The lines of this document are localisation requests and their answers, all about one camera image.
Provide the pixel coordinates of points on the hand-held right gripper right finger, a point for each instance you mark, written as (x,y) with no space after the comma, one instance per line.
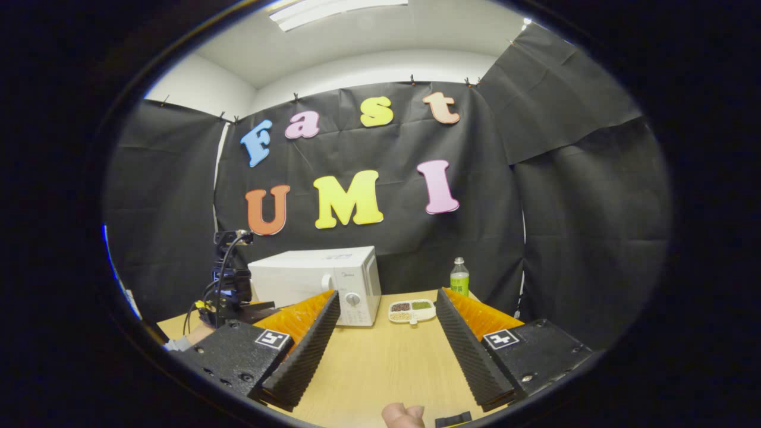
(469,356)

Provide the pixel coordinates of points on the long ceiling light panel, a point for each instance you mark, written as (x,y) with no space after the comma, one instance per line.
(333,10)

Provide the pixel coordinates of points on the white divided grain dish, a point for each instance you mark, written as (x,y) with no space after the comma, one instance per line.
(410,318)

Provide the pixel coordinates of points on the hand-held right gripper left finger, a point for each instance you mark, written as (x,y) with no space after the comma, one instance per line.
(306,356)

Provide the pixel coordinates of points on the white microwave oven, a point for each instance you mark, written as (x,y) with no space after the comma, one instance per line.
(297,273)

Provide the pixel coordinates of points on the green drink bottle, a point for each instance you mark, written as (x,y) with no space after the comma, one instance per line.
(459,282)

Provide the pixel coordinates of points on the black backdrop cloth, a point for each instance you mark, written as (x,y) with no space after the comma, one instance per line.
(392,148)

